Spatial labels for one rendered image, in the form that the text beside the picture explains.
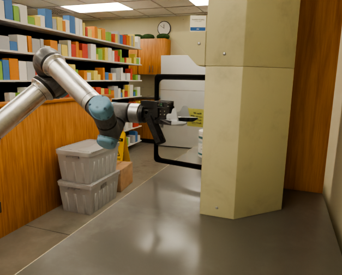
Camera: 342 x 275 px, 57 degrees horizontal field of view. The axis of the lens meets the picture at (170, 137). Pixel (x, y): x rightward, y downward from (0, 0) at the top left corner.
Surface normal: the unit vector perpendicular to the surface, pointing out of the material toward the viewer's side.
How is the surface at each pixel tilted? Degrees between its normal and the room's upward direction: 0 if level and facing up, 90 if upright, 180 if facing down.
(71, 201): 95
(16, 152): 90
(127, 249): 0
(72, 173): 95
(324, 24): 90
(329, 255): 0
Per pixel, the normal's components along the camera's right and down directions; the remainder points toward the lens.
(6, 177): 0.94, 0.08
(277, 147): 0.42, 0.18
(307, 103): -0.34, 0.17
